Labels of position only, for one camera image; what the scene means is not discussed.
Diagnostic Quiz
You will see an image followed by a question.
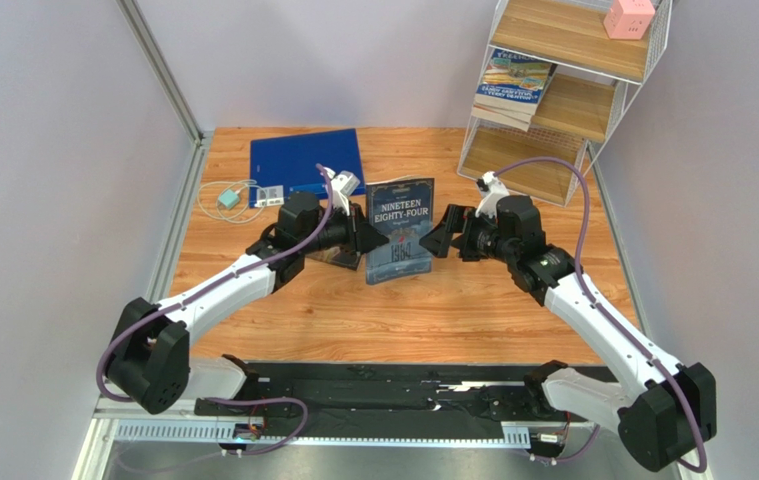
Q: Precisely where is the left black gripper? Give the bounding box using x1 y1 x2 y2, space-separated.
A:
299 200 390 257

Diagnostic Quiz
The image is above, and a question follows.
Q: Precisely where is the Nineteen Eighty-Four book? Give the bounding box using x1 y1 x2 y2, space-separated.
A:
365 177 435 285

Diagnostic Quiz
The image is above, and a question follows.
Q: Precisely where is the orange 78-Storey Treehouse book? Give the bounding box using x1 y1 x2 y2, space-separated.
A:
471 104 533 131

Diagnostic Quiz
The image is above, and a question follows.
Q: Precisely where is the blue 91-Storey Treehouse book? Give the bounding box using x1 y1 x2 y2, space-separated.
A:
475 49 557 105

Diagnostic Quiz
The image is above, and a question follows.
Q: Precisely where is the Three Days To See book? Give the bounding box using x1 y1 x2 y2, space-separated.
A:
308 247 361 271

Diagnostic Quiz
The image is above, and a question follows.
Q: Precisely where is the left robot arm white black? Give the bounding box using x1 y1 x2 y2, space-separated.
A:
96 192 389 414

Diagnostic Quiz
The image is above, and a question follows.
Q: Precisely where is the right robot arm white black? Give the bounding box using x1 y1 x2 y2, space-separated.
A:
420 195 717 472

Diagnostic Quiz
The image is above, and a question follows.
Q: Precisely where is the blue file folder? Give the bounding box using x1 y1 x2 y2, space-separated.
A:
250 128 365 208

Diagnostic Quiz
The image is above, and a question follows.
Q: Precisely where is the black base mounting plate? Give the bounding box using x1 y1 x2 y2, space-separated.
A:
194 362 582 440

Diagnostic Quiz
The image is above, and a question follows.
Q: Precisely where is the pink cube power socket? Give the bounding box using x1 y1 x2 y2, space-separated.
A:
603 0 656 40

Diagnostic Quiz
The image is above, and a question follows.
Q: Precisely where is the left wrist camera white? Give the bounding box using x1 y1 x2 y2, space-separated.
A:
320 166 360 216

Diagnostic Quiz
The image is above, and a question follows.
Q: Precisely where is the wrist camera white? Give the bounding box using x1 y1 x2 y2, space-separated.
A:
320 166 360 216
475 171 510 218

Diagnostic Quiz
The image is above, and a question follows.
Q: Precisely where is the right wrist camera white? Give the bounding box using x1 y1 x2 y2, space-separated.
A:
475 171 510 218

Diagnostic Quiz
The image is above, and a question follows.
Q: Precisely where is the teal charger with white cable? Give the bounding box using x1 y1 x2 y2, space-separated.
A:
195 179 265 225

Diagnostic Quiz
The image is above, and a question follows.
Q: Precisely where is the white wire wooden shelf rack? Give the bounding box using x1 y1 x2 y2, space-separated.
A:
457 1 673 179

